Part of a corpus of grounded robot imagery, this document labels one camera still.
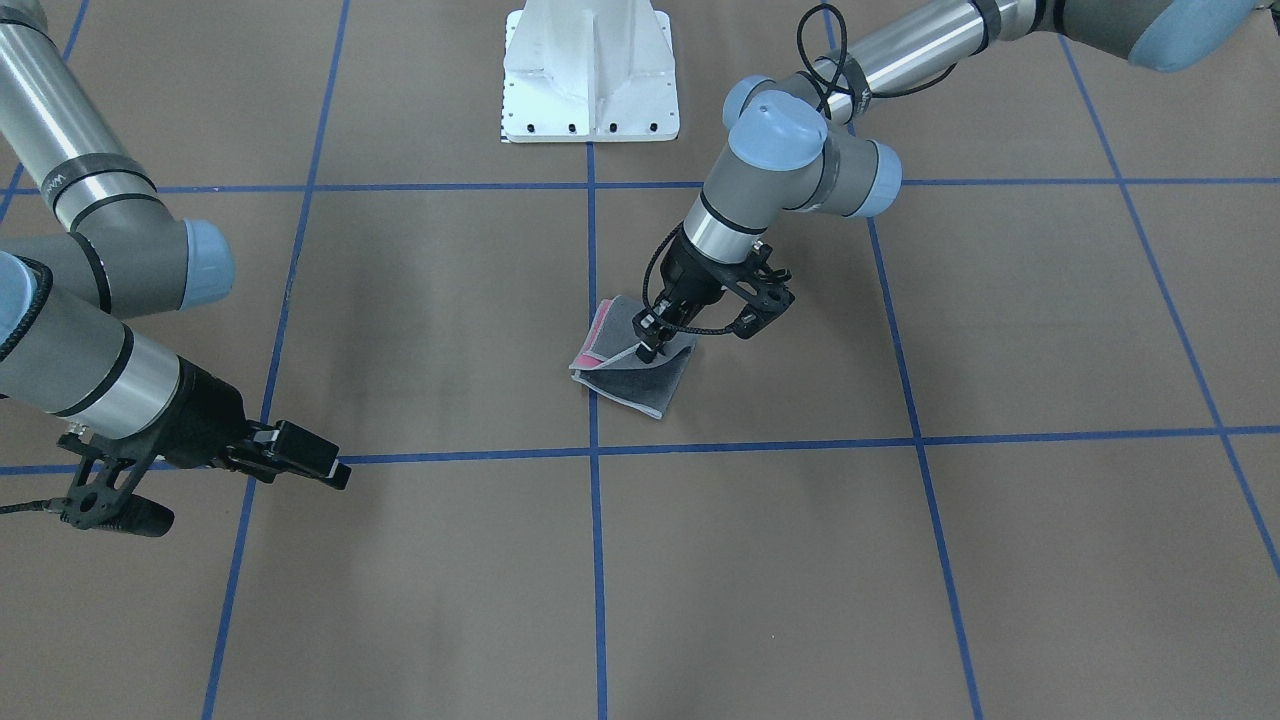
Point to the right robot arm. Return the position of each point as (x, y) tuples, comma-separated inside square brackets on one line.
[(68, 348)]

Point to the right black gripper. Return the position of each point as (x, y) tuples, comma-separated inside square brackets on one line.
[(207, 414)]

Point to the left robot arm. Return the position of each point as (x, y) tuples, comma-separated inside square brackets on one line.
[(783, 151)]

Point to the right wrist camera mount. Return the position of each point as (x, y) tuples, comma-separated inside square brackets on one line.
[(101, 495)]

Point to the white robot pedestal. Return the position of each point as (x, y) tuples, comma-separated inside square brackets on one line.
[(589, 72)]

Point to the pink and grey towel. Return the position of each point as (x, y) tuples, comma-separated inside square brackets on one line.
[(609, 364)]

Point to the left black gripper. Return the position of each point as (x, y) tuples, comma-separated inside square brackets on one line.
[(692, 272)]

